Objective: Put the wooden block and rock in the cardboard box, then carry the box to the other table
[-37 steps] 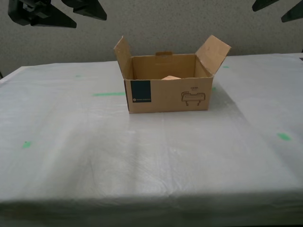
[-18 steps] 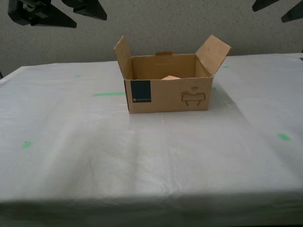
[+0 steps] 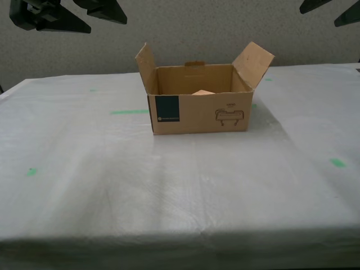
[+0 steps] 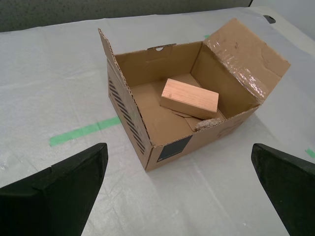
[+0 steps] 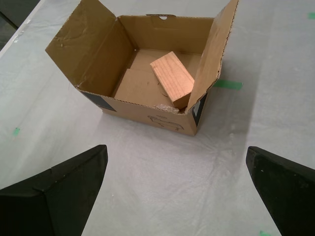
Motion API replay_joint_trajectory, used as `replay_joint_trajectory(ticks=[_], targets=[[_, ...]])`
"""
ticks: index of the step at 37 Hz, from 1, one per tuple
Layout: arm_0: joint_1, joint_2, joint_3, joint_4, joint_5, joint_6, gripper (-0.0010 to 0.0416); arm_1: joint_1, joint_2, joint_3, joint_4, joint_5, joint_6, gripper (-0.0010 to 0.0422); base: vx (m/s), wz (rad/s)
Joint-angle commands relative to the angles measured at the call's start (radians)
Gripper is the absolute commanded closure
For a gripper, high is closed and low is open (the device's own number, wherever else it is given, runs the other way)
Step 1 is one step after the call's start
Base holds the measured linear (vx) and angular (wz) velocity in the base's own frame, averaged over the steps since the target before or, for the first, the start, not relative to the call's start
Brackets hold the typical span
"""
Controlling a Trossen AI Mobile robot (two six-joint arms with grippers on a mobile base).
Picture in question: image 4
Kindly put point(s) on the light wooden block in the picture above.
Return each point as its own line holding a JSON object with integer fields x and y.
{"x": 189, "y": 98}

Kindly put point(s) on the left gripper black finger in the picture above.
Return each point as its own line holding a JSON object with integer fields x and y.
{"x": 49, "y": 204}
{"x": 290, "y": 191}

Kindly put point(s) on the white plastic table cover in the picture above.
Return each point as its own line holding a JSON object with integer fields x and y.
{"x": 37, "y": 73}

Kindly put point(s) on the small speckled pinkish rock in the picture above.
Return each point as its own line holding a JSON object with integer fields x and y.
{"x": 208, "y": 123}

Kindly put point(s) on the green tape strip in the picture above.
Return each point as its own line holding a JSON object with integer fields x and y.
{"x": 83, "y": 130}

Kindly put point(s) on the brown cardboard box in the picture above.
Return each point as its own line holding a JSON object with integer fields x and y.
{"x": 167, "y": 127}

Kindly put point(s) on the small black table fixture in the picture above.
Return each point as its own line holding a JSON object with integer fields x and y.
{"x": 269, "y": 19}

